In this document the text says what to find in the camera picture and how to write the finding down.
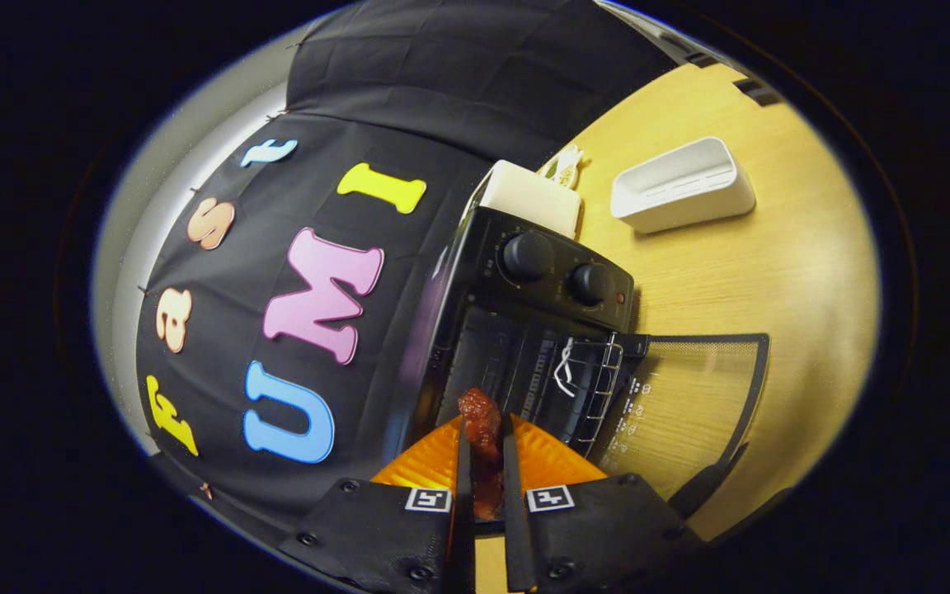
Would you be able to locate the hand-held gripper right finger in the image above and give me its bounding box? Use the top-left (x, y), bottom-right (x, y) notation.
top-left (501, 412), bottom-right (703, 594)

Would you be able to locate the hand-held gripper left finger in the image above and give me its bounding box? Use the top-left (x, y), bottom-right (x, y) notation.
top-left (277, 415), bottom-right (476, 594)

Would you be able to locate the wire oven rack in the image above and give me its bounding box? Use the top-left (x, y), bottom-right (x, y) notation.
top-left (553, 330), bottom-right (626, 450)

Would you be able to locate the reddish brown meat piece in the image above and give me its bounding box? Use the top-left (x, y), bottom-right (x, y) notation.
top-left (456, 388), bottom-right (505, 522)

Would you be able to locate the black toaster oven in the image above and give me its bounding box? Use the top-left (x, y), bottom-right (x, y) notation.
top-left (409, 206), bottom-right (771, 521)

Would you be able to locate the small white green packet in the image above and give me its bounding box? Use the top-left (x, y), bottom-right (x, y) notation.
top-left (543, 144), bottom-right (585, 191)

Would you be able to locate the black backdrop cloth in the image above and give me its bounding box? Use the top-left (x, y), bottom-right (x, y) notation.
top-left (135, 0), bottom-right (678, 529)

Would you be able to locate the white rectangular dish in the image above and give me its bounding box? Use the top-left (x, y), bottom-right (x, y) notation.
top-left (609, 136), bottom-right (758, 236)

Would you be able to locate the white box appliance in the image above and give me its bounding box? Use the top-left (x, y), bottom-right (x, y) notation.
top-left (467, 159), bottom-right (583, 240)

